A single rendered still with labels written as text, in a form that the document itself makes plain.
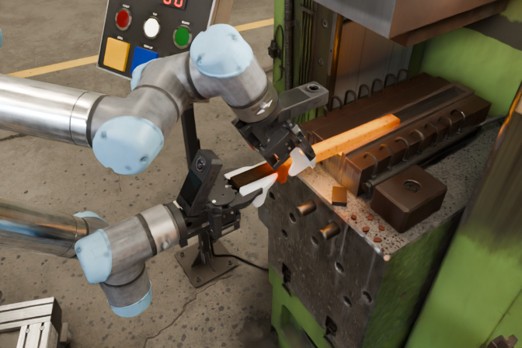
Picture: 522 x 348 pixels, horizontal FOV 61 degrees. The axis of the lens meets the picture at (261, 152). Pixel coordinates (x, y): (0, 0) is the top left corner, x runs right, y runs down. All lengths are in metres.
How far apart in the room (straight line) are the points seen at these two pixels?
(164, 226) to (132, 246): 0.06
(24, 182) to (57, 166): 0.18
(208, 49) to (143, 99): 0.11
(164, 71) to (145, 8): 0.59
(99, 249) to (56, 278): 1.36
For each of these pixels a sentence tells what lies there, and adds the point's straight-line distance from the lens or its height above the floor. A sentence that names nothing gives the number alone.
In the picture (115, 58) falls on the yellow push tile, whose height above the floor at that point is 1.00.
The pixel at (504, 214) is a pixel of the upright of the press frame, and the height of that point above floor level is 0.98.
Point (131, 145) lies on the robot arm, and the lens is 0.55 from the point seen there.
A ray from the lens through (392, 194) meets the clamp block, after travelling 0.88.
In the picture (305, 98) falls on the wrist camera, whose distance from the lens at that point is 0.75.
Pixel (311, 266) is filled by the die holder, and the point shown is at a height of 0.67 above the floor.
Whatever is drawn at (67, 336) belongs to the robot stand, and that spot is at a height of 0.05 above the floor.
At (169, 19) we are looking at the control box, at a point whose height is 1.12.
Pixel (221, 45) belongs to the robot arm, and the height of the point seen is 1.31.
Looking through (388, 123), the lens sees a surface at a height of 1.01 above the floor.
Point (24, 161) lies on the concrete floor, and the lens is 2.70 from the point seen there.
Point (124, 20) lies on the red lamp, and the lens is 1.27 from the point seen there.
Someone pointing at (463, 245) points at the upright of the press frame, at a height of 0.85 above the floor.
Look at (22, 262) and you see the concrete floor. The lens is 2.20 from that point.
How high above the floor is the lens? 1.58
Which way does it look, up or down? 40 degrees down
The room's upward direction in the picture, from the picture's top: straight up
